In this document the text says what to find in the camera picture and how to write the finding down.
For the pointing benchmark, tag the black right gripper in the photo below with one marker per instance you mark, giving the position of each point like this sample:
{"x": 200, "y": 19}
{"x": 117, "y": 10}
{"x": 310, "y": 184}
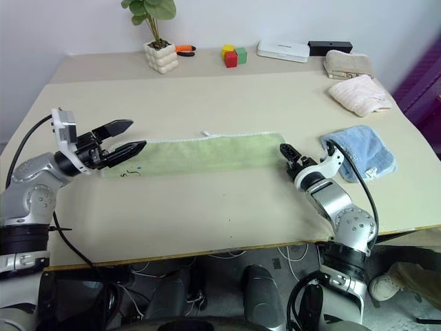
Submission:
{"x": 300, "y": 167}

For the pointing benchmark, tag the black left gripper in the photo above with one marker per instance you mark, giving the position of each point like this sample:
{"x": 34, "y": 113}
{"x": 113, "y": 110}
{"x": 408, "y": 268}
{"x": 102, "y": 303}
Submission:
{"x": 90, "y": 151}

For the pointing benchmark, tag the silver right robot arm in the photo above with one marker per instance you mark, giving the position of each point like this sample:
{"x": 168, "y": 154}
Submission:
{"x": 331, "y": 200}

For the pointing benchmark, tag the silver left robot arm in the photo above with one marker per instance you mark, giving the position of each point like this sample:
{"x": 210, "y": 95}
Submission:
{"x": 34, "y": 169}

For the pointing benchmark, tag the green towel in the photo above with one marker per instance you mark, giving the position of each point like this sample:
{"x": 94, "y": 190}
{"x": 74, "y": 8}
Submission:
{"x": 213, "y": 151}

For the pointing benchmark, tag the blue towel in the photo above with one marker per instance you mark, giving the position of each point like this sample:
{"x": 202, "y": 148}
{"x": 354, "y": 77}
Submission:
{"x": 365, "y": 148}

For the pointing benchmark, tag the pink towel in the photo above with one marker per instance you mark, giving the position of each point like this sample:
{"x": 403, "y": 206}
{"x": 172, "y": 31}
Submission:
{"x": 360, "y": 94}

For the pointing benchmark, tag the beige towel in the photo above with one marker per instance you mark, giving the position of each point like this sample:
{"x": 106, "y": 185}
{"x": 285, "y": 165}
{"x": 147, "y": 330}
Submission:
{"x": 348, "y": 63}

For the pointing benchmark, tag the white bubble plant pot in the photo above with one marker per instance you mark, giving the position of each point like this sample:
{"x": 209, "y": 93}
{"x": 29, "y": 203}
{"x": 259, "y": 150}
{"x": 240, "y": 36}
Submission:
{"x": 161, "y": 58}

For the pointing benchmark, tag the white flat device box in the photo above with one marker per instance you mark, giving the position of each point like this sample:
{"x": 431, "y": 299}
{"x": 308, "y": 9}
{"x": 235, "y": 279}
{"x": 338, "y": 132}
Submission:
{"x": 282, "y": 50}

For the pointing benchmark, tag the green cube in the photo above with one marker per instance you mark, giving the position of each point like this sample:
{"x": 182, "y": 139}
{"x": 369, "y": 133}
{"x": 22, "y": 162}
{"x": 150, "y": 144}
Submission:
{"x": 242, "y": 55}

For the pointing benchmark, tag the red cube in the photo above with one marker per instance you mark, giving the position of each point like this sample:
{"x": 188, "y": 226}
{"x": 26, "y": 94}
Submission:
{"x": 231, "y": 59}

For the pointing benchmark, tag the orange marker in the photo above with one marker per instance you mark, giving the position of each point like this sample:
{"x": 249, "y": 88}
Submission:
{"x": 184, "y": 50}

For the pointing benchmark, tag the black rectangular box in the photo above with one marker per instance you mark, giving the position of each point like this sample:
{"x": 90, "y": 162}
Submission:
{"x": 329, "y": 47}

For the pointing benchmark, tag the yellow cube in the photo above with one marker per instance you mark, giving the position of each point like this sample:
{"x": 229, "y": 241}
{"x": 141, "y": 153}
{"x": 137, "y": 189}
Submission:
{"x": 227, "y": 49}

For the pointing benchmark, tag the green leafy plant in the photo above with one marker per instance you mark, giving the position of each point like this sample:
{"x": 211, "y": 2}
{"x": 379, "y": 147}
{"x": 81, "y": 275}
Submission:
{"x": 148, "y": 8}

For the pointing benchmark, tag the dark rounded robot leg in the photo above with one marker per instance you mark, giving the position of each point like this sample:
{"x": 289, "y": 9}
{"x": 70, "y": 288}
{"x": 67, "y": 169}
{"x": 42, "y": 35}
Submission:
{"x": 263, "y": 296}
{"x": 170, "y": 296}

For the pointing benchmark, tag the purple ribbed panel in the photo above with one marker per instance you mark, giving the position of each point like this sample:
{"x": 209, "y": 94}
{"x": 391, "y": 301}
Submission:
{"x": 422, "y": 86}

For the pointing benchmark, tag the white shoe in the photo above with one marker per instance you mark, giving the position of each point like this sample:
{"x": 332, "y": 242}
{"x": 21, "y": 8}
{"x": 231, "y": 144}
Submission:
{"x": 383, "y": 288}

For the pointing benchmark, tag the black glossy panel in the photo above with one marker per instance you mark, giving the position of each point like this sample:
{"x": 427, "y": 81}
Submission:
{"x": 76, "y": 303}

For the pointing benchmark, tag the beige trouser leg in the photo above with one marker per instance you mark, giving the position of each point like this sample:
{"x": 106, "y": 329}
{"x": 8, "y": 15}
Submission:
{"x": 418, "y": 279}

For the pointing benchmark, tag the silver robot torso shell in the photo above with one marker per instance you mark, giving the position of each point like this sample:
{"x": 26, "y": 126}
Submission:
{"x": 13, "y": 317}

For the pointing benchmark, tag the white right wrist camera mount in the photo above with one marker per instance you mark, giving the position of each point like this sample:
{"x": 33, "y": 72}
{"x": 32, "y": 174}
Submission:
{"x": 327, "y": 165}

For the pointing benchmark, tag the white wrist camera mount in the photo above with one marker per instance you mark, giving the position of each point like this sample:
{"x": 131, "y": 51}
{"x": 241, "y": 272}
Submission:
{"x": 327, "y": 165}
{"x": 65, "y": 128}

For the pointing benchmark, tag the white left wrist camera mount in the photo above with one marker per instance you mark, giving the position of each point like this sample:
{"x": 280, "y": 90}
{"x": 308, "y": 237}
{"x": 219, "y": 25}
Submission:
{"x": 65, "y": 128}

